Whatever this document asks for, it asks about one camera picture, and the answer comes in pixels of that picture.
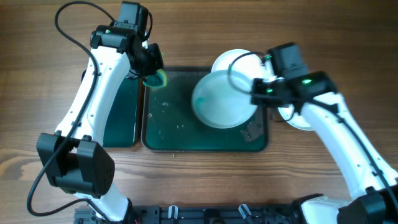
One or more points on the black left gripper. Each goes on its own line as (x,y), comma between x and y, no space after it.
(154,62)

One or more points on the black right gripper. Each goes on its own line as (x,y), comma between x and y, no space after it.
(258,92)

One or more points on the green and yellow sponge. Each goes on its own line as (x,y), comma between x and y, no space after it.
(158,80)

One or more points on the white plate with green stain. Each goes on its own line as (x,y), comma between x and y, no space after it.
(221,100)

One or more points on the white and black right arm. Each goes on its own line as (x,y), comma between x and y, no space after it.
(371,181)

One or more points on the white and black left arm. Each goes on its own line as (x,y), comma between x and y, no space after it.
(73,157)

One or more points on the small black water tray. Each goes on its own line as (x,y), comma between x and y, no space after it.
(120,129)

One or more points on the large dark serving tray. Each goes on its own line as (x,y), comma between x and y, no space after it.
(170,125)

